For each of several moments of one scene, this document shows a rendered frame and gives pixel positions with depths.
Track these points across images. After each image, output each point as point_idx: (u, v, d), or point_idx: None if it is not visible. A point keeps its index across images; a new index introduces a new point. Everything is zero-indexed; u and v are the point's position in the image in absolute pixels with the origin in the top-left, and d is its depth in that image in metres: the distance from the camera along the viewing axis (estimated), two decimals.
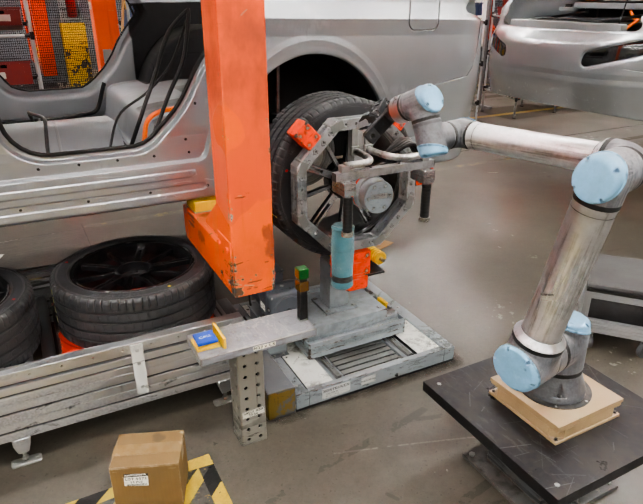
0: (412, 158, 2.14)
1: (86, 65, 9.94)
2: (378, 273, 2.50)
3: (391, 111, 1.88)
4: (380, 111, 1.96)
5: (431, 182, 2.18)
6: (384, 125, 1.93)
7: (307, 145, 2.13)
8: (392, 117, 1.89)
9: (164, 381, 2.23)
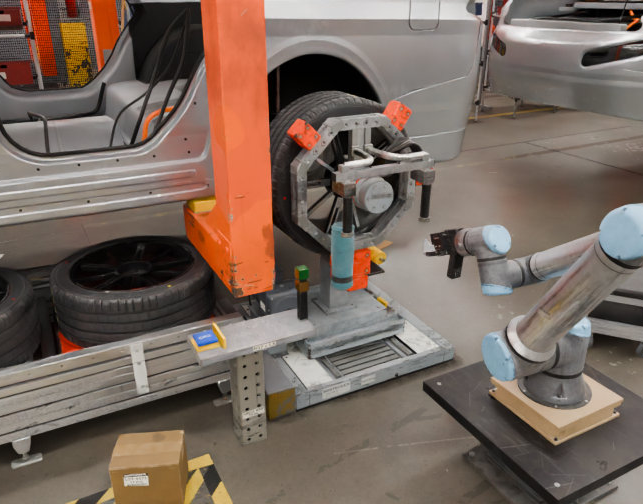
0: (412, 158, 2.14)
1: (86, 65, 9.94)
2: (378, 273, 2.50)
3: (463, 255, 1.90)
4: (445, 248, 1.97)
5: (431, 182, 2.18)
6: (460, 259, 1.96)
7: (307, 145, 2.13)
8: (466, 256, 1.91)
9: (164, 381, 2.23)
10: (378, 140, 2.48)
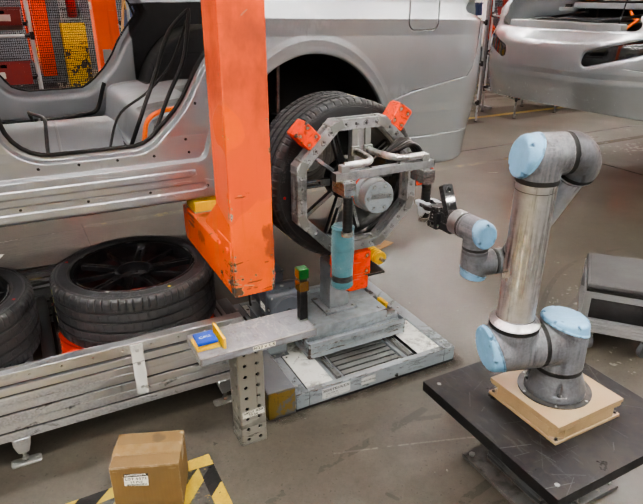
0: (412, 158, 2.14)
1: (86, 65, 9.94)
2: (378, 273, 2.50)
3: (465, 211, 2.06)
4: None
5: (431, 182, 2.18)
6: (450, 203, 2.08)
7: (307, 145, 2.13)
8: (460, 209, 2.05)
9: (164, 381, 2.23)
10: (378, 140, 2.48)
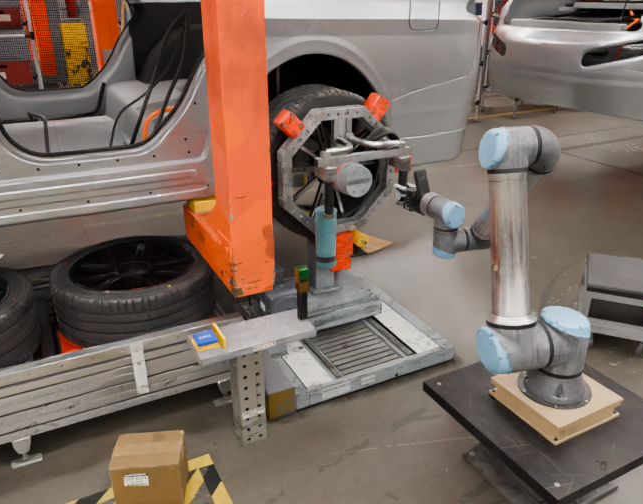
0: (389, 146, 2.31)
1: (86, 65, 9.94)
2: (360, 255, 2.68)
3: None
4: None
5: (407, 168, 2.35)
6: (423, 187, 2.26)
7: (292, 133, 2.30)
8: (433, 192, 2.23)
9: (164, 381, 2.23)
10: (360, 130, 2.66)
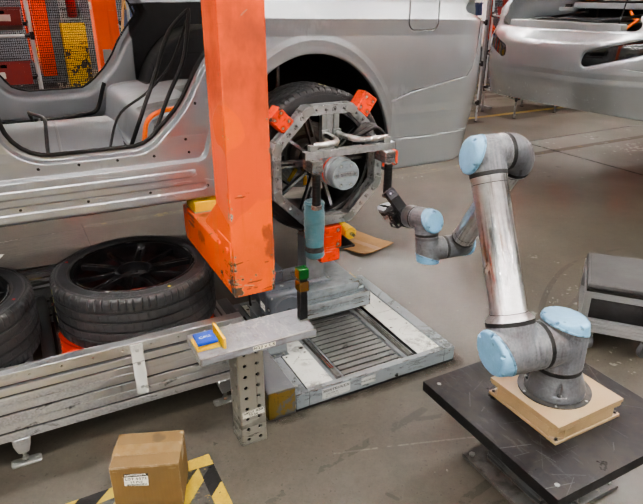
0: (374, 140, 2.40)
1: (86, 65, 9.94)
2: (349, 246, 2.76)
3: (412, 205, 2.33)
4: None
5: (392, 162, 2.44)
6: (398, 204, 2.36)
7: (281, 128, 2.39)
8: (407, 205, 2.33)
9: (164, 381, 2.23)
10: (348, 126, 2.75)
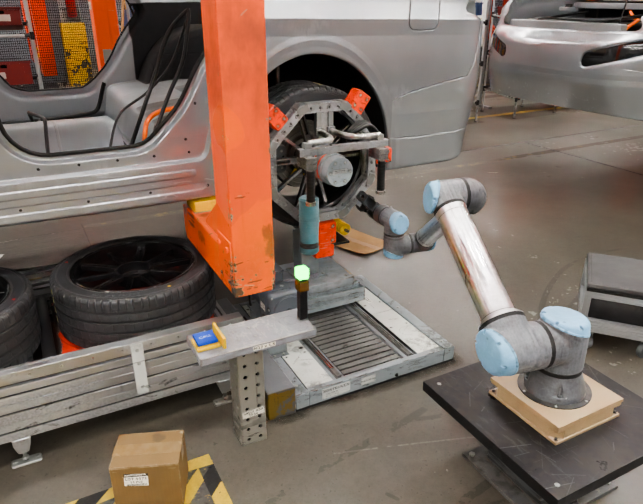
0: (368, 137, 2.44)
1: (86, 65, 9.94)
2: (343, 243, 2.81)
3: (382, 205, 2.65)
4: None
5: (385, 159, 2.48)
6: (369, 204, 2.69)
7: (276, 126, 2.43)
8: (377, 206, 2.65)
9: (164, 381, 2.23)
10: (343, 124, 2.79)
